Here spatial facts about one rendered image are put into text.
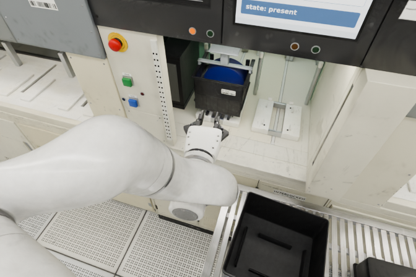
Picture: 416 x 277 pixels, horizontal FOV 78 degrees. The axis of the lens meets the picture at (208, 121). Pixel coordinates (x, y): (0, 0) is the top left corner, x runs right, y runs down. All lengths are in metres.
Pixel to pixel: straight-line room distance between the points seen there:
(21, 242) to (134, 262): 1.61
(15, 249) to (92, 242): 1.73
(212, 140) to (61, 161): 0.50
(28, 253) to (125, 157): 0.11
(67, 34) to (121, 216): 1.36
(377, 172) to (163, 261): 1.33
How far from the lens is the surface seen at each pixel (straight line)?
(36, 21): 1.06
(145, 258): 1.88
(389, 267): 1.10
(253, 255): 1.05
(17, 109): 1.65
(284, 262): 1.07
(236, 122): 1.20
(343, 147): 0.87
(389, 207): 1.24
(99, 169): 0.29
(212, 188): 0.53
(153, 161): 0.34
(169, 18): 0.76
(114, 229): 2.00
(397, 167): 1.03
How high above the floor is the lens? 1.77
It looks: 46 degrees down
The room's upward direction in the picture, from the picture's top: straight up
